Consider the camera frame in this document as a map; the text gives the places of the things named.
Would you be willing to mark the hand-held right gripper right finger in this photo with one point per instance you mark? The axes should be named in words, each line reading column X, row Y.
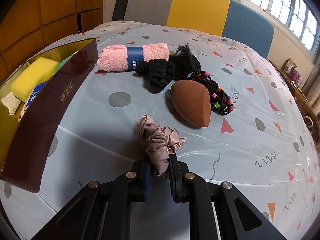
column 173, row 182

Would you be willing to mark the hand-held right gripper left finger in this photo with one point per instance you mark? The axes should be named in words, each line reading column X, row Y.
column 147, row 182

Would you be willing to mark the pink satin scrunchie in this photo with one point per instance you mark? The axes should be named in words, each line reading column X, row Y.
column 157, row 140

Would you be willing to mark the brown makeup sponge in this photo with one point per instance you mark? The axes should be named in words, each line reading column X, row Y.
column 190, row 102

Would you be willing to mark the black beaded braid hairpiece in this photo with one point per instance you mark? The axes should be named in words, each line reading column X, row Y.
column 220, row 97

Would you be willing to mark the black fabric scrunchie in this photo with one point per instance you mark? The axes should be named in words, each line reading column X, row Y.
column 157, row 75

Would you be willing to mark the gold tin box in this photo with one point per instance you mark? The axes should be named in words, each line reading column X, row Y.
column 50, row 105

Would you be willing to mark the pink towel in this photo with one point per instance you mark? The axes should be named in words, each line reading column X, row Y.
column 112, row 60

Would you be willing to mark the blue tissue packet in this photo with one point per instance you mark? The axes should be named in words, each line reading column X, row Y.
column 35, row 95

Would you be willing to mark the yellow sponge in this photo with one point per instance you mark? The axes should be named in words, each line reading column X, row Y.
column 32, row 77

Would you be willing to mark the beige ribbed cloth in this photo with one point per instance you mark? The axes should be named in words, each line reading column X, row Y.
column 11, row 103

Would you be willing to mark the patterned white tablecloth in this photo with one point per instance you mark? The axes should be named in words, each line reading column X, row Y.
column 250, row 105

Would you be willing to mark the rattan chair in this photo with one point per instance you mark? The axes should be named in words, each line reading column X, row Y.
column 310, row 123

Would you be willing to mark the wooden side table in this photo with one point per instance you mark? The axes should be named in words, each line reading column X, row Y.
column 290, row 90

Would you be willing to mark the purple box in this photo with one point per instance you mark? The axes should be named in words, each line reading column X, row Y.
column 293, row 72

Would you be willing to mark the beige patterned curtain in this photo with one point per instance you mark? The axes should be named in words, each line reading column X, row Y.
column 312, row 77

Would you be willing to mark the grey yellow blue chair backrest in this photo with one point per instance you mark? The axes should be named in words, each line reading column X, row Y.
column 197, row 7

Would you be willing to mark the wooden wardrobe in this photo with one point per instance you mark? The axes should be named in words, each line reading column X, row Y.
column 37, row 12

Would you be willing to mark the barred window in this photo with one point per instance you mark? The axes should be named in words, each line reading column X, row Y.
column 292, row 7

